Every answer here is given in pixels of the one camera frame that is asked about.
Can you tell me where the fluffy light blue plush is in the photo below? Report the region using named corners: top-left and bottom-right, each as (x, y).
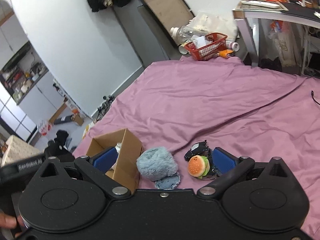
top-left (136, 146), bottom-right (178, 181)

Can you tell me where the person's hand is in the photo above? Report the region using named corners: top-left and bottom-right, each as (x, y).
top-left (0, 211), bottom-right (24, 239)

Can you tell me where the brown cardboard box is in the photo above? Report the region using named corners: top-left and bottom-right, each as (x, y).
top-left (86, 128), bottom-right (143, 192)

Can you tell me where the plush hamburger toy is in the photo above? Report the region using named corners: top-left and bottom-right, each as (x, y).
top-left (188, 155), bottom-right (210, 179)

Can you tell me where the black plush on floor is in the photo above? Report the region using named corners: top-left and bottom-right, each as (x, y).
top-left (44, 130), bottom-right (75, 162)

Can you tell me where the pink bed sheet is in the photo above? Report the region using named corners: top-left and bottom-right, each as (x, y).
top-left (74, 57), bottom-right (319, 239)

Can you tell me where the blue denim fabric piece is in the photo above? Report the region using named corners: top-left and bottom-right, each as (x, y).
top-left (155, 172), bottom-right (181, 190)

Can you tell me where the white dotted storage box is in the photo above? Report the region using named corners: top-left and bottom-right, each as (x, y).
top-left (1, 135), bottom-right (40, 167)

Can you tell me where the black handheld device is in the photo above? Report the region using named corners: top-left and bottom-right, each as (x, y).
top-left (1, 153), bottom-right (46, 197)

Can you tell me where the orange small box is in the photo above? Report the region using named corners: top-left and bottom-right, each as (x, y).
top-left (218, 49), bottom-right (235, 59)

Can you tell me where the red plastic basket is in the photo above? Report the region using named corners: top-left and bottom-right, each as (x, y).
top-left (184, 33), bottom-right (227, 61)

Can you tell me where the clear plastic bottle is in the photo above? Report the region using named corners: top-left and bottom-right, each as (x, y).
top-left (170, 25), bottom-right (202, 44)

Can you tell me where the white plastic bag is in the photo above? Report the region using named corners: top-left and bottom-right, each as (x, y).
top-left (189, 12), bottom-right (238, 41)

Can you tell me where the grey desk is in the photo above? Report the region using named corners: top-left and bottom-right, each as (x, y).
top-left (233, 3), bottom-right (319, 67)

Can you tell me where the open wall shelf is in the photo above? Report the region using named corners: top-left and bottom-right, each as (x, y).
top-left (1, 42), bottom-right (48, 104)

